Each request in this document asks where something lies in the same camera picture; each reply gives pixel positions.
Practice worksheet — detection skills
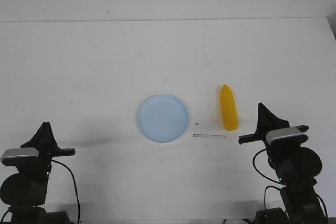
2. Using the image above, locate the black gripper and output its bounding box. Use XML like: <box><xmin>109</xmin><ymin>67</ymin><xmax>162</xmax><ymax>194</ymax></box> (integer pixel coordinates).
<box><xmin>238</xmin><ymin>103</ymin><xmax>309</xmax><ymax>161</ymax></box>
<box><xmin>20</xmin><ymin>122</ymin><xmax>76</xmax><ymax>174</ymax></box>

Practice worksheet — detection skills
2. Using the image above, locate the yellow corn cob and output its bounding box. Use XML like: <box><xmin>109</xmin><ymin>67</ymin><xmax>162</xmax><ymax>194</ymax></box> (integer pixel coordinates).
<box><xmin>219</xmin><ymin>85</ymin><xmax>239</xmax><ymax>131</ymax></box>

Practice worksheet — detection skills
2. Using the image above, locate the light blue round plate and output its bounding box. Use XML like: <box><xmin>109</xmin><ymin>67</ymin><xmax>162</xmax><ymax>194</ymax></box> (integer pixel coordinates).
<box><xmin>137</xmin><ymin>94</ymin><xmax>190</xmax><ymax>143</ymax></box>

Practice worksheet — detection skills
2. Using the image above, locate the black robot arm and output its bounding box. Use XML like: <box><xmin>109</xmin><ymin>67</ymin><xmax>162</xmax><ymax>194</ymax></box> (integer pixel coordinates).
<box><xmin>238</xmin><ymin>103</ymin><xmax>329</xmax><ymax>223</ymax></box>
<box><xmin>1</xmin><ymin>122</ymin><xmax>76</xmax><ymax>223</ymax></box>

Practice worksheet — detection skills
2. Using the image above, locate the clear tape strip horizontal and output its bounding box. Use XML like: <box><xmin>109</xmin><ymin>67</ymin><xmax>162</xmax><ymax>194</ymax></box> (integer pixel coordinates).
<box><xmin>192</xmin><ymin>133</ymin><xmax>226</xmax><ymax>139</ymax></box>

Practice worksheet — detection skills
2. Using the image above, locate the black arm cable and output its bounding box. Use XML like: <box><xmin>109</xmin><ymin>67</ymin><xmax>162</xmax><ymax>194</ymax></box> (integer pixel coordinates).
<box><xmin>253</xmin><ymin>148</ymin><xmax>283</xmax><ymax>209</ymax></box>
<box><xmin>51</xmin><ymin>159</ymin><xmax>81</xmax><ymax>223</ymax></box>

